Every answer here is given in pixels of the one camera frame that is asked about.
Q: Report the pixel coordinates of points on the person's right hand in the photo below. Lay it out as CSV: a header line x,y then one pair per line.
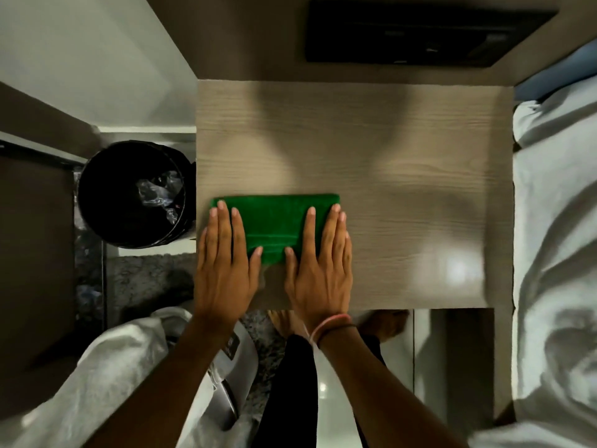
x,y
322,289

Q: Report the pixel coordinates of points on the person's left hand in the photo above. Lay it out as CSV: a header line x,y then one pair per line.
x,y
226,289

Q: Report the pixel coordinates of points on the person's right middle finger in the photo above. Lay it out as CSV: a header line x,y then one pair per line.
x,y
330,233

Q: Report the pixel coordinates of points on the person's right little finger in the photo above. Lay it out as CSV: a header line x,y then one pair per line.
x,y
348,254

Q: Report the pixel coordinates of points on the person's right thumb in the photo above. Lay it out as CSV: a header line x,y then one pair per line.
x,y
291,265

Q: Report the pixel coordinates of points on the person's left middle finger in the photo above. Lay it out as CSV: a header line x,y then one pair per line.
x,y
224,233

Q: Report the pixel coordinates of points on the person's left little finger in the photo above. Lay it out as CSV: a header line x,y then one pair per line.
x,y
202,249

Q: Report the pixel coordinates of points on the person's left thumb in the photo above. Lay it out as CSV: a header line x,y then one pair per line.
x,y
256,263

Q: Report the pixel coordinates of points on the green cloth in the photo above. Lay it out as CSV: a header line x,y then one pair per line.
x,y
275,223

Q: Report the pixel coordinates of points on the person's right forearm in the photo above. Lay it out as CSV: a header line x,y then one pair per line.
x,y
378,396

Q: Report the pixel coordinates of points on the person's left forearm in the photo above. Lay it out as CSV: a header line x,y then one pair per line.
x,y
172,391

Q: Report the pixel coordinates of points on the person's left foot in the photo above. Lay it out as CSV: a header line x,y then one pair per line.
x,y
285,324

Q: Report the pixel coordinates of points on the person's foot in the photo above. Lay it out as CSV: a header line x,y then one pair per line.
x,y
285,324
385,324

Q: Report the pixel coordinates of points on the grey shaggy rug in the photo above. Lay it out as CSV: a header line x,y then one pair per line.
x,y
149,284

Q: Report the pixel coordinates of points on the pink wristband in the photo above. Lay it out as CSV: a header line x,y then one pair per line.
x,y
329,323

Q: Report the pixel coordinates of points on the clear plastic wrapper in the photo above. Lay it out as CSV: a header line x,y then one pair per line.
x,y
158,193

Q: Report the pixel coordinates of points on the person's right foot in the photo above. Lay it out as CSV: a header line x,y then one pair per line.
x,y
385,324

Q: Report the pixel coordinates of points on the black round trash bin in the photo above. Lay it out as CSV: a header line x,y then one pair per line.
x,y
133,195

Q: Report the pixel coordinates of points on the silver grey bag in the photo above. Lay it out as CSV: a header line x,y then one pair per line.
x,y
235,368

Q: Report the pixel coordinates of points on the person's black trousers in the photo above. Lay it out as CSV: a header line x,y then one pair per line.
x,y
291,396

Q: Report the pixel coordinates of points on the white bed sheet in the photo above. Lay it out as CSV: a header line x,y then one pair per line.
x,y
555,284

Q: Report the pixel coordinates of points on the blue pillow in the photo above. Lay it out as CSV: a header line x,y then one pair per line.
x,y
559,72

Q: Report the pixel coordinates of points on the black wall panel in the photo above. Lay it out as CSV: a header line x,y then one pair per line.
x,y
419,34

